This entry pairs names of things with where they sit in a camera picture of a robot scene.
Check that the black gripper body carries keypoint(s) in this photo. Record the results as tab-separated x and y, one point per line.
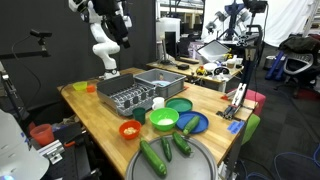
118	29

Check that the green plastic bowl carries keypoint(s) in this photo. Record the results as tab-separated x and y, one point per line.
164	119

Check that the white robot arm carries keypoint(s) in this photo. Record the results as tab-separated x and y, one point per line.
95	13

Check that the yellow-green small bowl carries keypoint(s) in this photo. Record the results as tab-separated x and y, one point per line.
78	86

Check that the orange bowl with food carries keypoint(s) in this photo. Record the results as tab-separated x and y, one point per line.
130	129

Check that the black computer monitor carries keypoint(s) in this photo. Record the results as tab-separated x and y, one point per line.
170	43

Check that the small orange cup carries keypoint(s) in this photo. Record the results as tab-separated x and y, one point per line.
91	88

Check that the grey dish drying rack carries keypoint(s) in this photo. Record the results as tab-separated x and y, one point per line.
124	93

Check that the grey plastic tub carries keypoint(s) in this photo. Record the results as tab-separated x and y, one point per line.
166	83

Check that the white mug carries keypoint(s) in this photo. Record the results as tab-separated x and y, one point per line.
158	102

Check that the dark green cup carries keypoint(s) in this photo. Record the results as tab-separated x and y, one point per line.
139	115

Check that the dark green plate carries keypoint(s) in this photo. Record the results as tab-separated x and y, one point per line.
179	104

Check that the cucumber on blue plate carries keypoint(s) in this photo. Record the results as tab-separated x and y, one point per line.
192	123

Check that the blue plate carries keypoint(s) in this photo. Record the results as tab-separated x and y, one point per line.
186	116

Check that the small middle cucumber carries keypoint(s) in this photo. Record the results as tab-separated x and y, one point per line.
166	148

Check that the right cucumber on tray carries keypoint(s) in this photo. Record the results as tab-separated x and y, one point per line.
181	144

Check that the red plastic cup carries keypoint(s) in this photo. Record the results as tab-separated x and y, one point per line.
43	134

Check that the large left cucumber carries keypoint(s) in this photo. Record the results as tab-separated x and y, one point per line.
153	159

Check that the pink stool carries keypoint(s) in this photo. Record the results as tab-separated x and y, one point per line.
257	97

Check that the blue tape piece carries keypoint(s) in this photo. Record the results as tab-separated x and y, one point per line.
235	126

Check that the round grey metal tray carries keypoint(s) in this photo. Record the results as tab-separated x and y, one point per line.
199	165

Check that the black office chair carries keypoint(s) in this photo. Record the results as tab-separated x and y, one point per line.
301	65

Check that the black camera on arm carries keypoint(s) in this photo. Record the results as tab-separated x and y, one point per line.
41	35

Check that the camera stand clamp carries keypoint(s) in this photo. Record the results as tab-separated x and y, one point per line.
250	42

